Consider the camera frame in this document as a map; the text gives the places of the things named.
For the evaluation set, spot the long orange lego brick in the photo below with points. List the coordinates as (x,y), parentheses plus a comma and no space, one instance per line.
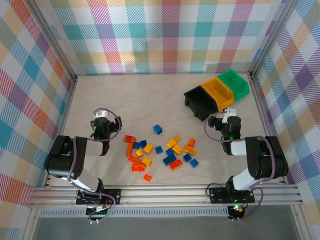
(135,159)
(175,164)
(129,138)
(138,167)
(129,148)

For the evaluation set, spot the black plastic bin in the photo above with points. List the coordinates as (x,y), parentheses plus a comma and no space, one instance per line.
(200,102)

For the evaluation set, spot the small orange lego brick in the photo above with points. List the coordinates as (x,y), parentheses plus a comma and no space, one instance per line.
(191,142)
(147,177)

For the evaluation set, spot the small blue lego brick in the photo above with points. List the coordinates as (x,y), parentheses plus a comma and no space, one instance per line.
(137,145)
(193,163)
(169,152)
(157,129)
(187,157)
(143,143)
(158,149)

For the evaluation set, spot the yellow plastic bin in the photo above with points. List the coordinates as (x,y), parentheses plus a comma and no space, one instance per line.
(217,92)

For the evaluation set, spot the long yellow lego brick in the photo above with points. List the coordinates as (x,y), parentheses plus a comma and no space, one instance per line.
(190,149)

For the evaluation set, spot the small yellow lego brick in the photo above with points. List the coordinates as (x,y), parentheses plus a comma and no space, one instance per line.
(139,152)
(176,138)
(171,143)
(177,148)
(148,148)
(146,161)

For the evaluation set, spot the green plastic bin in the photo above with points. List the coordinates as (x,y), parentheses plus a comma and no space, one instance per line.
(233,83)

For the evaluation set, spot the long blue lego brick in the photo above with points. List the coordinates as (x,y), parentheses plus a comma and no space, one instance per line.
(169,160)

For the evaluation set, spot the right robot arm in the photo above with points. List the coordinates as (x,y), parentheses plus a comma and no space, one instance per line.
(265,155)

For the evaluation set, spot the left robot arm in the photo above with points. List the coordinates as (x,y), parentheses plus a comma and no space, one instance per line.
(60,155)

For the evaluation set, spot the black controller board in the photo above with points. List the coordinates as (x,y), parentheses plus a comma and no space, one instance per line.
(237,210)
(98,213)

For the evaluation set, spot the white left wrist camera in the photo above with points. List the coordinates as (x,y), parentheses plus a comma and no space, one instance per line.
(101,114)

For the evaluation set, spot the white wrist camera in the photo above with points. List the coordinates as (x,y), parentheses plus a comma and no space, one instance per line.
(101,114)
(229,112)

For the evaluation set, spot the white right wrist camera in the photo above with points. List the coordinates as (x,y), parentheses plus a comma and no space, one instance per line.
(229,112)

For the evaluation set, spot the aluminium table edge rail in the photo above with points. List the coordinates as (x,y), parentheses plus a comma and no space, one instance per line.
(64,125)
(265,125)

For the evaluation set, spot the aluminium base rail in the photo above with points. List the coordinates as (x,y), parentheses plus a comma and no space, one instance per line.
(162,193)

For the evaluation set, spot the aluminium frame post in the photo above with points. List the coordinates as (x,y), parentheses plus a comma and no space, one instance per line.
(56,41)
(272,37)

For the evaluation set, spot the aluminium frame beam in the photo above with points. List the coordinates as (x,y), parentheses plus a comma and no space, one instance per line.
(300,225)
(31,225)

